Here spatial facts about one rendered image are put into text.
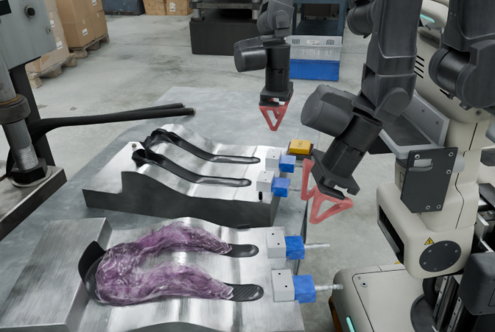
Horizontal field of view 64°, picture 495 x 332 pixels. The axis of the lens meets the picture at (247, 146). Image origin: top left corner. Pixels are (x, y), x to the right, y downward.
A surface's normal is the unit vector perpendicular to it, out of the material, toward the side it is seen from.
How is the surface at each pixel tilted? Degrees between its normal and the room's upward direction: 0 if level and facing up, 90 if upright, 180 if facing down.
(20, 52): 90
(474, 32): 78
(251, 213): 90
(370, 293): 0
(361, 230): 0
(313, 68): 91
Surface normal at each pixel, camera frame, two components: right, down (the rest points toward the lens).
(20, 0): 0.97, 0.09
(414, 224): -0.17, -0.85
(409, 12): 0.15, 0.47
